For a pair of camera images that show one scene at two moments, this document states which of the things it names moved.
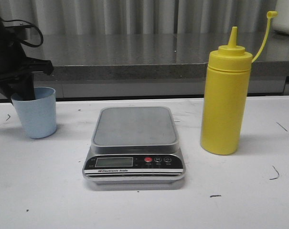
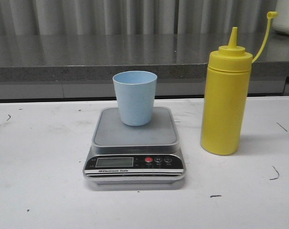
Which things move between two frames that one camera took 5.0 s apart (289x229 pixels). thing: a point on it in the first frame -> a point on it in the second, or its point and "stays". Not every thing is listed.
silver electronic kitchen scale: [134, 145] stays
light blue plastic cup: [38, 116] -> [136, 92]
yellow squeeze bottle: [226, 95] stays
